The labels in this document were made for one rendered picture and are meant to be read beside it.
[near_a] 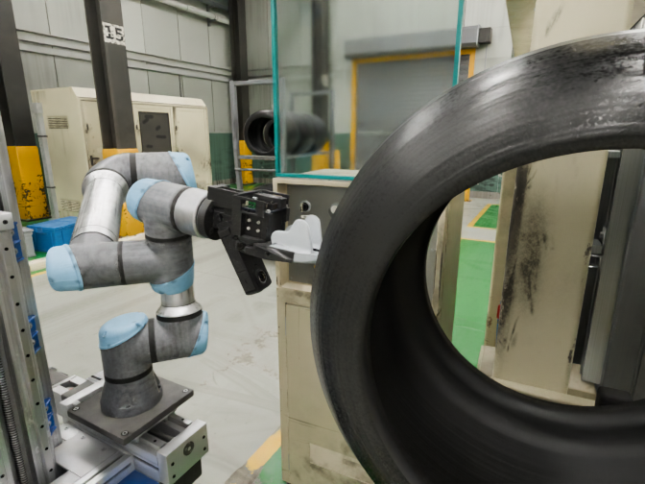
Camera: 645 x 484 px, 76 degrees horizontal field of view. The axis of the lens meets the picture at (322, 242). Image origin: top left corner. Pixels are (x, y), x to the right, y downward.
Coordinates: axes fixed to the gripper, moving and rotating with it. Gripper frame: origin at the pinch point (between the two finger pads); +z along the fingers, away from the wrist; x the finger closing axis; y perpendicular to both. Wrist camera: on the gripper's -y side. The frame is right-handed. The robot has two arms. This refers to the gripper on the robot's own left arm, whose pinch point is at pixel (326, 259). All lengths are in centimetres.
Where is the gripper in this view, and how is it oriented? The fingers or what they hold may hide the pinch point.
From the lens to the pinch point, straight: 58.0
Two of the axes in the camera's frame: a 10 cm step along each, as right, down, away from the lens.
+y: 1.1, -9.5, -3.1
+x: 4.3, -2.3, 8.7
